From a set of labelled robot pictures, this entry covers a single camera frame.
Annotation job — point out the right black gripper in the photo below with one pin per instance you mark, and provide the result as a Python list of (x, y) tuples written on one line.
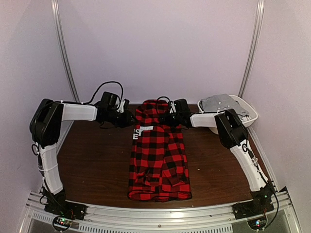
[(166, 119)]

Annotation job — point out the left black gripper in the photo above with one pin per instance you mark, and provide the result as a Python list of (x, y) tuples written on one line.
[(127, 121)]

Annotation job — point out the red black plaid shirt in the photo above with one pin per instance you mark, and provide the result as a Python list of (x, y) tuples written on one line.
[(158, 169)]

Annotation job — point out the white plastic tub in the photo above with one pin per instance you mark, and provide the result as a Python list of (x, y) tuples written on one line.
[(208, 120)]

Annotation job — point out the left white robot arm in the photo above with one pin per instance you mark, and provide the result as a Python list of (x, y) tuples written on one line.
[(45, 128)]

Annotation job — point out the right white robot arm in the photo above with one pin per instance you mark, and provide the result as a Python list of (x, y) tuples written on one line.
[(233, 135)]

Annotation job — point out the grey button shirt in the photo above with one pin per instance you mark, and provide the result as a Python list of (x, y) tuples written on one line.
[(220, 103)]

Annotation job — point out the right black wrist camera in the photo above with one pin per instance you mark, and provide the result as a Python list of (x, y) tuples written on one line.
[(179, 106)]

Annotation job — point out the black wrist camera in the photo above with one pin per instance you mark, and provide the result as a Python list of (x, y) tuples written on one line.
[(179, 106), (110, 101)]

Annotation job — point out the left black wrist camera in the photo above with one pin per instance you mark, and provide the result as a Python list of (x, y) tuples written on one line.
[(110, 101)]

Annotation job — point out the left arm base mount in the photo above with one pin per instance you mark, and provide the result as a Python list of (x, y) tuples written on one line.
[(56, 204)]

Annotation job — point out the aluminium front rail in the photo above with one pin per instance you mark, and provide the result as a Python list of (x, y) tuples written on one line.
[(210, 219)]

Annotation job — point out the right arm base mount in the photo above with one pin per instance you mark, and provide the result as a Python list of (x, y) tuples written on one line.
[(260, 204)]

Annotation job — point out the left aluminium frame post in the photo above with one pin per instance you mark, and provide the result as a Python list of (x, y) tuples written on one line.
[(63, 49)]

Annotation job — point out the aluminium frame post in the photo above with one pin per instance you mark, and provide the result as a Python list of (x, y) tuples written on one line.
[(63, 49), (253, 46)]

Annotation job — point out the right aluminium frame post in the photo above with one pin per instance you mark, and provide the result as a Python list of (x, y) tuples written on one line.
[(253, 46)]

